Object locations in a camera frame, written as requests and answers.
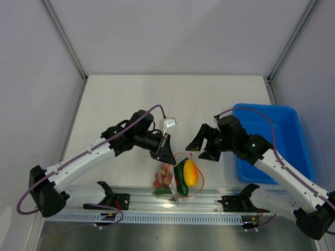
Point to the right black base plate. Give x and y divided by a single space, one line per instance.
237 203

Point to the green chili pepper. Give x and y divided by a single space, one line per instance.
182 189

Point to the clear orange zip top bag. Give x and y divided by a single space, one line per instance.
192 191

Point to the white slotted cable duct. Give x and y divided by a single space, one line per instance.
149 218

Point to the right aluminium frame post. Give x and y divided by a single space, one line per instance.
302 22

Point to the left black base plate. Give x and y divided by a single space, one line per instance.
120 201

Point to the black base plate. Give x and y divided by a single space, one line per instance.
120 201
237 203

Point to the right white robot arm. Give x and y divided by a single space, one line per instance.
308 205

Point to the aluminium frame post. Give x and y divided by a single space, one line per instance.
56 22
302 22

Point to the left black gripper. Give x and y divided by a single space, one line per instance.
163 151

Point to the aluminium mounting rail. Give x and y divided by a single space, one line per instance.
167 200

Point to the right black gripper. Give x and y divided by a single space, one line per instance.
196 144

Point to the blue plastic bin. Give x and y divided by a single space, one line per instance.
290 142

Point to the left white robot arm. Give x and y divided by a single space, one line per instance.
111 143

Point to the yellow bell pepper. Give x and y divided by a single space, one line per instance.
190 173

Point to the left aluminium frame post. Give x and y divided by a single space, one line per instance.
56 22

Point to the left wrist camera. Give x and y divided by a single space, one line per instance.
167 123

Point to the red cherry tomato bunch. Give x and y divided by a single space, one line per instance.
163 177

